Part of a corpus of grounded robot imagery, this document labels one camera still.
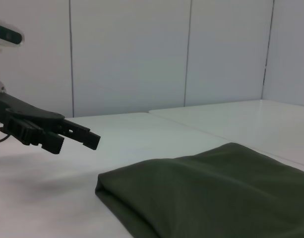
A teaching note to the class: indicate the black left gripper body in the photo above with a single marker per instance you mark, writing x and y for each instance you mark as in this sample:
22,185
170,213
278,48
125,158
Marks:
30,112

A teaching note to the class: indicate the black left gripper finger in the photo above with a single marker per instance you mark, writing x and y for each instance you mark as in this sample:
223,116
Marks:
91,140
52,145

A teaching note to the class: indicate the dark green t-shirt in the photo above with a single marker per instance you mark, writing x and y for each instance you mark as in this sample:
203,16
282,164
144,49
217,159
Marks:
203,193

